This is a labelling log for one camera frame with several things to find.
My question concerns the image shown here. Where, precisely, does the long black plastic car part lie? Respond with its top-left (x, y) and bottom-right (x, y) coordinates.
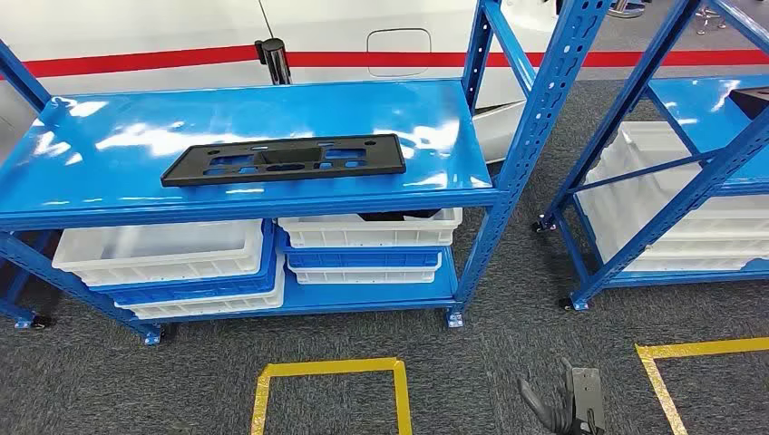
top-left (160, 132), bottom-right (408, 189)

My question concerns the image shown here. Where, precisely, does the black part inside crate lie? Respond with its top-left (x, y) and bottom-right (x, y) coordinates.
top-left (357, 208), bottom-right (443, 222)

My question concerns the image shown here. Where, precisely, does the blue metal shelf rack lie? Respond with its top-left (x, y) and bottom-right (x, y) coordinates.
top-left (0, 0), bottom-right (614, 348)
top-left (533, 0), bottom-right (769, 312)

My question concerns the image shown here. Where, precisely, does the blue plastic crate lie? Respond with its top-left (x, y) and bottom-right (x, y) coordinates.
top-left (90, 222), bottom-right (278, 307)
top-left (276, 230), bottom-right (446, 269)

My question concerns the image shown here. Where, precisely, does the yellow floor tape square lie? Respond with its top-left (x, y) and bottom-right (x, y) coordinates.
top-left (635, 337), bottom-right (769, 435)
top-left (250, 357), bottom-right (414, 435)

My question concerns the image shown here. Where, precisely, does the large white plastic crate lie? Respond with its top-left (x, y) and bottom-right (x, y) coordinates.
top-left (578, 121), bottom-right (769, 238)

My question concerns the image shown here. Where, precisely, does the red barrier belt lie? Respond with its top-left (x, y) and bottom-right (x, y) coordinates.
top-left (0, 43), bottom-right (769, 81)

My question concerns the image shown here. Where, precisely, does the white car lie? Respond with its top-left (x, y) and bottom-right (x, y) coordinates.
top-left (0, 0), bottom-right (560, 164)

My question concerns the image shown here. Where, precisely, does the chrome stanchion base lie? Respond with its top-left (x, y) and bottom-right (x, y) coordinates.
top-left (607, 0), bottom-right (648, 19)

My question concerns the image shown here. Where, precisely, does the black stanchion post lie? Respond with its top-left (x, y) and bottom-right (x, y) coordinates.
top-left (254, 37), bottom-right (294, 86)

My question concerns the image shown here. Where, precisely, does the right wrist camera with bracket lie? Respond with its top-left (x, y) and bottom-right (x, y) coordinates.
top-left (567, 367), bottom-right (607, 435)

